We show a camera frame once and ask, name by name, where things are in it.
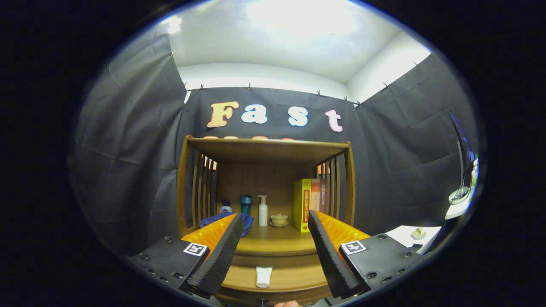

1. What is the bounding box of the dark red book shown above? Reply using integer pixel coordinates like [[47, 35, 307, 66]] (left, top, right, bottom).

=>
[[320, 179, 330, 215]]

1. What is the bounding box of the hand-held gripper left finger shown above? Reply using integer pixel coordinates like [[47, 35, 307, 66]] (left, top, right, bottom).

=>
[[128, 212, 244, 299]]

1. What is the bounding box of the green drink bottle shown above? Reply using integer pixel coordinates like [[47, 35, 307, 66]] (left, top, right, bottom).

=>
[[469, 156, 479, 201]]

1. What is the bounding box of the white pump bottle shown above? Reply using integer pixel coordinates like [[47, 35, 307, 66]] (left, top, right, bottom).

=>
[[257, 195, 269, 227]]

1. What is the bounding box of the blue folded towel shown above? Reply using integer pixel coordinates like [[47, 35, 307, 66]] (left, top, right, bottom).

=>
[[200, 212, 255, 237]]

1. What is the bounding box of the pale green bowl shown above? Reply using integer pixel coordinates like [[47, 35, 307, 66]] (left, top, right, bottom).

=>
[[448, 187, 470, 205]]

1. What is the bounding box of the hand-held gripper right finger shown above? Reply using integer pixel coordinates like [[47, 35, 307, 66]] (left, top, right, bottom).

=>
[[307, 210, 424, 299]]

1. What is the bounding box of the white side shelf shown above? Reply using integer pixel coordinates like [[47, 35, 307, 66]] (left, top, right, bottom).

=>
[[444, 200, 474, 220]]

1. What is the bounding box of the white green-capped tube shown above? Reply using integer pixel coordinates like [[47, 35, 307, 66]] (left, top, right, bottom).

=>
[[255, 266, 273, 289]]

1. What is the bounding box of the wooden countertop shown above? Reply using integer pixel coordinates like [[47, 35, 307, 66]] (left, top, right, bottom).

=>
[[188, 213, 318, 256]]

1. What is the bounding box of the thick yellow book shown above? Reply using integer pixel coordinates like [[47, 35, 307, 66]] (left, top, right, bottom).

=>
[[293, 179, 312, 233]]

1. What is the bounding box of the wooden cabinet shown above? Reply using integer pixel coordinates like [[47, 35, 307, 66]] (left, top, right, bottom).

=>
[[176, 135, 356, 306]]

